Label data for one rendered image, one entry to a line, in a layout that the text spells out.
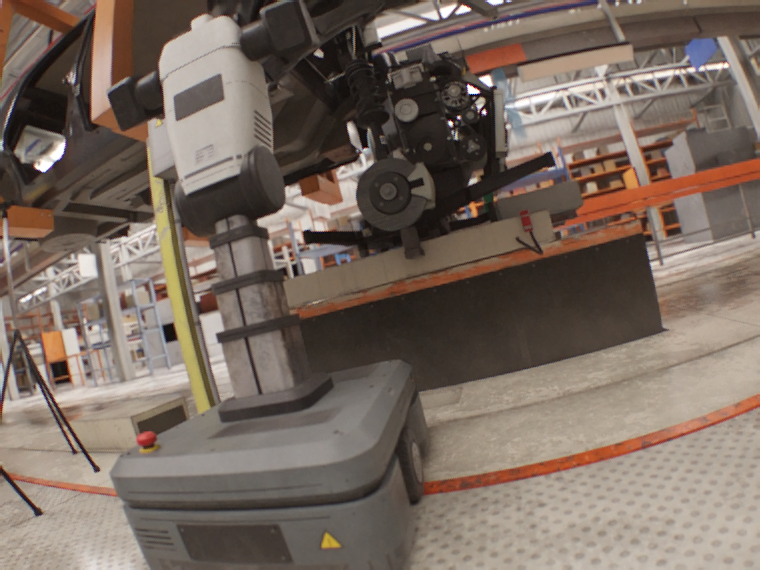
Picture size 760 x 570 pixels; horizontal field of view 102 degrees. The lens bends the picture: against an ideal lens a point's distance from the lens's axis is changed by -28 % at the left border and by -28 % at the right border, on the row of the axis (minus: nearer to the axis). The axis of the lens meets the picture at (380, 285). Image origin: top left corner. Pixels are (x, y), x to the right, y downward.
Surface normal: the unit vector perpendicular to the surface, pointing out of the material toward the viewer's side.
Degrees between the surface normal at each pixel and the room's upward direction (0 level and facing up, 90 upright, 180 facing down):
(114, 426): 90
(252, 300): 90
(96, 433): 90
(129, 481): 90
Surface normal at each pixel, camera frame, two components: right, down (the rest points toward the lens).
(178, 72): -0.17, 0.01
